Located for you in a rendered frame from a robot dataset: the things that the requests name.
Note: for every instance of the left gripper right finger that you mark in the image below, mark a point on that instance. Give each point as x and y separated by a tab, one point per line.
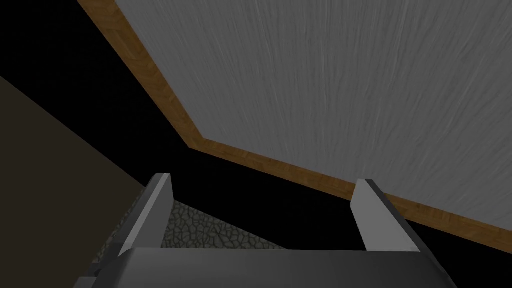
380	224

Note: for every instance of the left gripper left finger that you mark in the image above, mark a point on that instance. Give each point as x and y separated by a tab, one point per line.
150	216

